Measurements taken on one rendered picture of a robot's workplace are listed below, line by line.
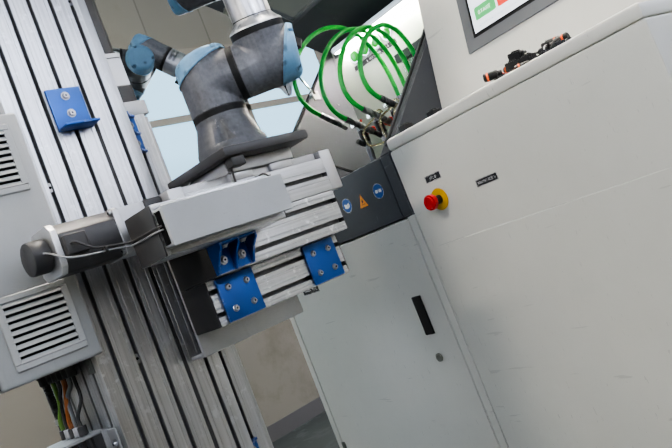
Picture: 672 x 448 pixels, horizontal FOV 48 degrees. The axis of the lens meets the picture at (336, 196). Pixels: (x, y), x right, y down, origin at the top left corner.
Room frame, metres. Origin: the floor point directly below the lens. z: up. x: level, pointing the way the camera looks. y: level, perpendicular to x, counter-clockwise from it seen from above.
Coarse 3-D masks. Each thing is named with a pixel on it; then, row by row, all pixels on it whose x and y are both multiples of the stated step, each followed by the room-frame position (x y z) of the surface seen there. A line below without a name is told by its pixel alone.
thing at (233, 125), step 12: (216, 108) 1.49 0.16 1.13; (228, 108) 1.50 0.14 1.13; (240, 108) 1.52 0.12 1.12; (204, 120) 1.50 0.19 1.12; (216, 120) 1.49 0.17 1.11; (228, 120) 1.49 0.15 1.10; (240, 120) 1.50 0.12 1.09; (252, 120) 1.53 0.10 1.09; (204, 132) 1.50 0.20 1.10; (216, 132) 1.48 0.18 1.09; (228, 132) 1.48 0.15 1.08; (240, 132) 1.48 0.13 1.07; (252, 132) 1.50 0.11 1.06; (264, 132) 1.54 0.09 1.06; (204, 144) 1.50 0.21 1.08; (216, 144) 1.48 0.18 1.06; (228, 144) 1.47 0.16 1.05; (204, 156) 1.50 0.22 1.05
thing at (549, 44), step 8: (552, 40) 1.51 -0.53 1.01; (560, 40) 1.45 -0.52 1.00; (544, 48) 1.51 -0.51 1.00; (552, 48) 1.46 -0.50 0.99; (512, 56) 1.57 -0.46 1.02; (520, 56) 1.56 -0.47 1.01; (528, 56) 1.53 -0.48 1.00; (536, 56) 1.53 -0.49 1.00; (504, 64) 1.58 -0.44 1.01; (512, 64) 1.57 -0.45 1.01; (520, 64) 1.54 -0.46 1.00; (488, 72) 1.62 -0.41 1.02; (496, 72) 1.61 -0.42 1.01; (504, 72) 1.64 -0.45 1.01; (488, 80) 1.62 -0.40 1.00
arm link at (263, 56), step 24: (240, 0) 1.48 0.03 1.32; (264, 0) 1.50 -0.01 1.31; (240, 24) 1.49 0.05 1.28; (264, 24) 1.48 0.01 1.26; (288, 24) 1.51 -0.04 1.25; (240, 48) 1.50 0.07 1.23; (264, 48) 1.49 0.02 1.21; (288, 48) 1.49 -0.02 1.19; (240, 72) 1.49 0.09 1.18; (264, 72) 1.50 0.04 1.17; (288, 72) 1.51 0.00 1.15
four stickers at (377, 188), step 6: (372, 186) 1.87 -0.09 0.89; (378, 186) 1.85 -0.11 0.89; (378, 192) 1.86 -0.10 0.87; (348, 198) 1.95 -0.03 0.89; (360, 198) 1.92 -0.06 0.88; (366, 198) 1.90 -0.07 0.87; (378, 198) 1.87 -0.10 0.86; (342, 204) 1.98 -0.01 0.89; (348, 204) 1.96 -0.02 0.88; (360, 204) 1.92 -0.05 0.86; (366, 204) 1.91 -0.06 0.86; (348, 210) 1.97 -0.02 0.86
